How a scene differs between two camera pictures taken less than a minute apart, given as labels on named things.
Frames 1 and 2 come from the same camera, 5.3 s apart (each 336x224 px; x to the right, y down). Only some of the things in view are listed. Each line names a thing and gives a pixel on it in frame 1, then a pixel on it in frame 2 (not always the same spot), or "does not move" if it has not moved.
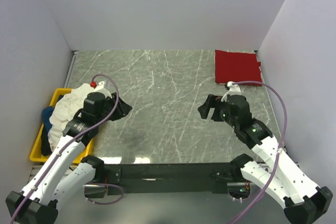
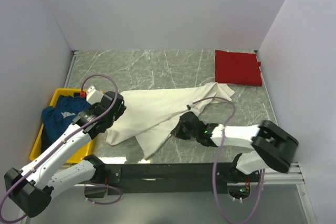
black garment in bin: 45,148 does not move
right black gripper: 216,109 -> 184,127
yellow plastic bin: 84,153 does not move
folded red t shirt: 234,67 does not move
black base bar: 124,178 does not move
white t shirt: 66,108 -> 150,116
